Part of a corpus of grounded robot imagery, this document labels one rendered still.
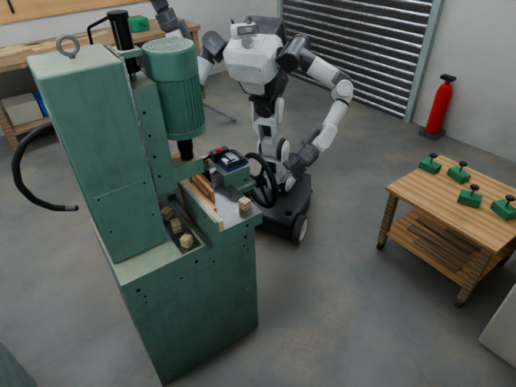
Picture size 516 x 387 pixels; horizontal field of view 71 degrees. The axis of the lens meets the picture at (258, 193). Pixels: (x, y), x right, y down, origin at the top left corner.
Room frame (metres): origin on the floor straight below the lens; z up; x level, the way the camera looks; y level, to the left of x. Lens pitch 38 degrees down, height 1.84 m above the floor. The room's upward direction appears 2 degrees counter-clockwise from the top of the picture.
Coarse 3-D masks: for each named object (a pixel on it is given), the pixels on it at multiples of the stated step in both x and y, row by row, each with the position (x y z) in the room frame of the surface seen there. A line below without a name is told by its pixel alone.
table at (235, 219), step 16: (176, 192) 1.27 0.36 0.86; (224, 192) 1.20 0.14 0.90; (240, 192) 1.20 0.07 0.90; (192, 208) 1.12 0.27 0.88; (224, 208) 1.10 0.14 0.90; (256, 208) 1.09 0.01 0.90; (224, 224) 1.00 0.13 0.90; (240, 224) 1.01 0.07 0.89; (256, 224) 1.05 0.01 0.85; (224, 240) 0.97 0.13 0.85
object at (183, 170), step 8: (176, 160) 1.20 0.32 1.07; (184, 160) 1.20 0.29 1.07; (192, 160) 1.19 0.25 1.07; (200, 160) 1.21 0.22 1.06; (176, 168) 1.15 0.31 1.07; (184, 168) 1.17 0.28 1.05; (192, 168) 1.18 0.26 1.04; (200, 168) 1.20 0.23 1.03; (176, 176) 1.15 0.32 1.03; (184, 176) 1.16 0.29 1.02; (192, 176) 1.18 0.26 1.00
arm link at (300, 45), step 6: (294, 42) 1.71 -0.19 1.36; (300, 42) 1.71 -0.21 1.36; (306, 42) 1.73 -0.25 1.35; (288, 48) 1.68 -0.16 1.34; (294, 48) 1.67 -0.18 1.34; (300, 48) 1.68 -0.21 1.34; (306, 48) 1.71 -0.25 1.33; (300, 54) 1.66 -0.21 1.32; (306, 54) 1.66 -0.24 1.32; (312, 54) 1.67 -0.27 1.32; (300, 60) 1.65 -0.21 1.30; (306, 60) 1.65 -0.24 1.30; (312, 60) 1.64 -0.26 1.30; (306, 66) 1.64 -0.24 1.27
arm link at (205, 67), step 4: (200, 60) 1.82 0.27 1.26; (204, 60) 1.82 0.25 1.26; (200, 64) 1.81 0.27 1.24; (204, 64) 1.81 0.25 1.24; (208, 64) 1.82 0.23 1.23; (212, 64) 1.84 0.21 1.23; (200, 68) 1.80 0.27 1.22; (204, 68) 1.80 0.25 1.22; (208, 68) 1.82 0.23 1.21; (200, 72) 1.79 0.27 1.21; (204, 72) 1.80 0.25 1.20; (208, 72) 1.82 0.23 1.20; (200, 76) 1.78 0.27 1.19; (204, 76) 1.80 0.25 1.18; (200, 80) 1.78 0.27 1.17; (204, 80) 1.80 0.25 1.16; (200, 84) 1.77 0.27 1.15
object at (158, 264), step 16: (160, 208) 1.23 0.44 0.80; (176, 208) 1.22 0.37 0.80; (176, 240) 1.02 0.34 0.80; (240, 240) 1.08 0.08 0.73; (144, 256) 0.94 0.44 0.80; (160, 256) 0.94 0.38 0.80; (176, 256) 0.94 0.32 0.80; (192, 256) 0.96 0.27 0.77; (208, 256) 0.99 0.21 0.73; (128, 272) 0.87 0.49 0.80; (144, 272) 0.87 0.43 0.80; (160, 272) 0.89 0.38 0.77; (176, 272) 0.92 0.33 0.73; (128, 288) 0.82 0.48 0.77; (144, 288) 0.85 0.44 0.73
